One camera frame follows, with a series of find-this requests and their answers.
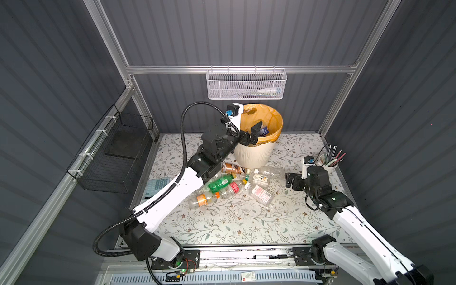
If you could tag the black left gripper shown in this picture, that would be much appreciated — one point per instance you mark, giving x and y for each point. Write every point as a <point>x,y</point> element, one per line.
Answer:
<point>250,136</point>

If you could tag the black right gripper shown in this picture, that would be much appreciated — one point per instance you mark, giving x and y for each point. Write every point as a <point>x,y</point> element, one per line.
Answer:
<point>297,177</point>

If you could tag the blue band clear bottle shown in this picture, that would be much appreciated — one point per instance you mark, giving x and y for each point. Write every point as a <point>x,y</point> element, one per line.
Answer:
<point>264,131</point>

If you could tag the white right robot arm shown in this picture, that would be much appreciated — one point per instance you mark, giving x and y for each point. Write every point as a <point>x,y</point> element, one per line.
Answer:
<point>385,264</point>

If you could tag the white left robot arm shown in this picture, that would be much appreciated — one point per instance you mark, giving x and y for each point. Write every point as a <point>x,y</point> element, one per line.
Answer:
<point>139,233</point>

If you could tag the white ribbed waste bin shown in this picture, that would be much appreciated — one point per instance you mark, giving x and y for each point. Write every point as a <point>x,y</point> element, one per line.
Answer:
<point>254,157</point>

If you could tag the orange bin liner bag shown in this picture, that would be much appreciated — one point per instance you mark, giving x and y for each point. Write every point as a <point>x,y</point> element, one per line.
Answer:
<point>270,118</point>

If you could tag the white cup pen holder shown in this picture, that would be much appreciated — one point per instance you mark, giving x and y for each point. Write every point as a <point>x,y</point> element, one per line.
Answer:
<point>321,161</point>

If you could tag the brown label drink bottle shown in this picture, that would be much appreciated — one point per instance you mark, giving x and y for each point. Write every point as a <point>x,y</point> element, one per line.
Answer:
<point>230,168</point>

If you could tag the large clear empty bottle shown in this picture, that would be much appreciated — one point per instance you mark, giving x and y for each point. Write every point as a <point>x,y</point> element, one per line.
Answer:
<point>271,172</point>

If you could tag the green Sprite bottle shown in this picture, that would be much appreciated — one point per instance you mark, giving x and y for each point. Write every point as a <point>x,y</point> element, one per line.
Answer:
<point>220,183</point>

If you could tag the pink label clear bottle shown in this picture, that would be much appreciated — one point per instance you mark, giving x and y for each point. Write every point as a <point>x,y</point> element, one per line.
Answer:
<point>233,189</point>

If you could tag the red white label bottle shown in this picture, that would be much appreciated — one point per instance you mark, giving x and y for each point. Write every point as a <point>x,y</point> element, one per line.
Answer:
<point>260,194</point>

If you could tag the cream label small bottle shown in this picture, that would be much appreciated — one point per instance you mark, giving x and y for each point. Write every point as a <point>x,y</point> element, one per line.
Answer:
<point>261,180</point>

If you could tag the teal calculator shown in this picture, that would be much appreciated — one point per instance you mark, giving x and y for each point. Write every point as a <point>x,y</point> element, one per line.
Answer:
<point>153,186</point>

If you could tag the black marker pen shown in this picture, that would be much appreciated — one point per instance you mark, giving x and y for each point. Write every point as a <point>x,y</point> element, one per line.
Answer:
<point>271,257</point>

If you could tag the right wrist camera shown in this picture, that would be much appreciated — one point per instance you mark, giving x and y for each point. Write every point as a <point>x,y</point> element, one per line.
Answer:
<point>307,162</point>

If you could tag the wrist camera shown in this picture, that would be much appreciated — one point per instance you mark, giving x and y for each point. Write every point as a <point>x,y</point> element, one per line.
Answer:
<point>307,162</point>
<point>234,112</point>

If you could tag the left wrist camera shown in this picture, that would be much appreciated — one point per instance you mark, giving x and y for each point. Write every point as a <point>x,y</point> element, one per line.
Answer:
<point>234,112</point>

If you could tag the white wire wall basket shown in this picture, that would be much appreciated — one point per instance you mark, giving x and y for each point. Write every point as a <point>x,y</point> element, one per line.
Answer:
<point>253,84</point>

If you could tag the black wire side basket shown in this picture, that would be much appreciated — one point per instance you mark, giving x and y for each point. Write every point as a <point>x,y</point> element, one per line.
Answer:
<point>115,158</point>

